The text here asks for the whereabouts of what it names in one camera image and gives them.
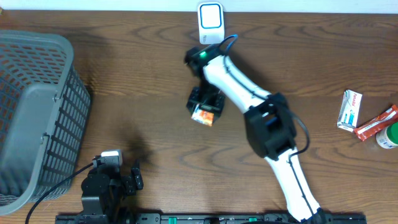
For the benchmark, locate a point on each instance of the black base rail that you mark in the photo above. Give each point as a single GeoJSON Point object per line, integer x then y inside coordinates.
{"type": "Point", "coordinates": [156, 218]}

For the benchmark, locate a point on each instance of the green lid jar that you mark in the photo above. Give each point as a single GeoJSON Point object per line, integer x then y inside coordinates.
{"type": "Point", "coordinates": [387, 138]}

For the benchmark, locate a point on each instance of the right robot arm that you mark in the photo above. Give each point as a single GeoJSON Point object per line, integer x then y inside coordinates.
{"type": "Point", "coordinates": [269, 123]}

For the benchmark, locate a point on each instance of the white Panadol box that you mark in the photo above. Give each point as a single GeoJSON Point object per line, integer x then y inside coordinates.
{"type": "Point", "coordinates": [349, 111]}

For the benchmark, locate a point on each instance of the orange small packet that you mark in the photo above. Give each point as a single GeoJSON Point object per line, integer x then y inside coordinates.
{"type": "Point", "coordinates": [202, 116]}

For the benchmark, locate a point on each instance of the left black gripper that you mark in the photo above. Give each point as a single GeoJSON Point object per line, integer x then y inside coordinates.
{"type": "Point", "coordinates": [134, 181]}

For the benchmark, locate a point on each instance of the red Top chocolate bar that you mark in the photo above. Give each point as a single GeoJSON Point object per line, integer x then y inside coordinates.
{"type": "Point", "coordinates": [377, 124]}

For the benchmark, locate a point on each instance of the white barcode scanner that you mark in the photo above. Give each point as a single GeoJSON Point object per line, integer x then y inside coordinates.
{"type": "Point", "coordinates": [210, 23]}

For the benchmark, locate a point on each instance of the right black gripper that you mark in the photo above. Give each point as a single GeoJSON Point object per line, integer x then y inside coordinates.
{"type": "Point", "coordinates": [212, 107]}

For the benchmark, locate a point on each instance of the grey plastic basket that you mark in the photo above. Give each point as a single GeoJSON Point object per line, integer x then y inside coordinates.
{"type": "Point", "coordinates": [44, 110]}

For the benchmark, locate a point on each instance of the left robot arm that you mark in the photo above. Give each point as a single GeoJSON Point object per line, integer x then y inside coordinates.
{"type": "Point", "coordinates": [105, 188]}

